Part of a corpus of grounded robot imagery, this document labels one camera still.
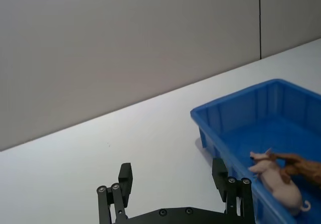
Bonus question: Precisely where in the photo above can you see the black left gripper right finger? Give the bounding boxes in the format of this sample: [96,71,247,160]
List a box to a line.
[212,158,256,219]

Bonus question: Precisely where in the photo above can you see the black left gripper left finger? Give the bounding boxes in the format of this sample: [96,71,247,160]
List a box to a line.
[96,162,134,224]

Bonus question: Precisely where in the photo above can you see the pink toy pig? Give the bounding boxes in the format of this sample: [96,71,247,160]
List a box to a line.
[248,151,312,217]

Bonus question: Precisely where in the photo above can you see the blue plastic bin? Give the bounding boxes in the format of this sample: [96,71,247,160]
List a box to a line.
[190,78,321,224]

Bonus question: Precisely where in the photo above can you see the brown toy animal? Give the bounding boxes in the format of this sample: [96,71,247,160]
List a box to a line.
[266,148,321,185]

